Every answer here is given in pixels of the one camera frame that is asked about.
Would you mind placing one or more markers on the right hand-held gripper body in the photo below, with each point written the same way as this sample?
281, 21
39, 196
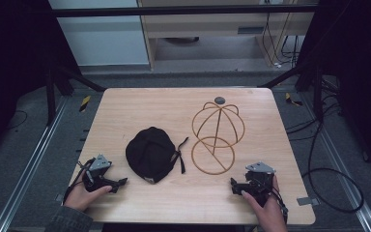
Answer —
259, 180

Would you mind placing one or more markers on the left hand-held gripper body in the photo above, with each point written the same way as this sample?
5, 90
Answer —
98, 165

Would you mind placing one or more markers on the person's right hand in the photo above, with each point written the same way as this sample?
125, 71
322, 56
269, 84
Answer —
267, 212

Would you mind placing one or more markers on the person's left hand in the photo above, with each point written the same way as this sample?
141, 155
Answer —
79, 195

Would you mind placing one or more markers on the black cap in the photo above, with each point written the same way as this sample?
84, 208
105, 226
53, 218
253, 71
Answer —
150, 154

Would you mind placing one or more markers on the yellow black floor tape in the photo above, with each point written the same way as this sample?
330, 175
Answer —
84, 103
291, 100

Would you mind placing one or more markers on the grey round table plug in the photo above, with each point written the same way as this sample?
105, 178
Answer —
219, 100

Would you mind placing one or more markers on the black metal stand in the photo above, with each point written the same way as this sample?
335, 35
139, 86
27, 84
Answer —
61, 80
309, 77

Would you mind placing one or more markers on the white cabinet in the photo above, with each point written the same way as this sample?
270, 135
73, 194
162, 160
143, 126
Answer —
103, 38

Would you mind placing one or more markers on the black curtain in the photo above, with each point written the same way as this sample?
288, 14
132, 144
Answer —
357, 80
13, 64

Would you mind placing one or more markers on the light wooden desk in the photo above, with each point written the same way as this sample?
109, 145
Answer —
206, 27

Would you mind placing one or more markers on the grey table bracket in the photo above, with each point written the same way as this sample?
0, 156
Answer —
307, 201

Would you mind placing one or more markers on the metal floor rail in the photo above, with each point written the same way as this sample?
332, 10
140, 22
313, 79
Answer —
344, 167
29, 167

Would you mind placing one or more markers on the black horizontal frame bar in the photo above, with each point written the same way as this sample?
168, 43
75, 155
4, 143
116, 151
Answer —
180, 11

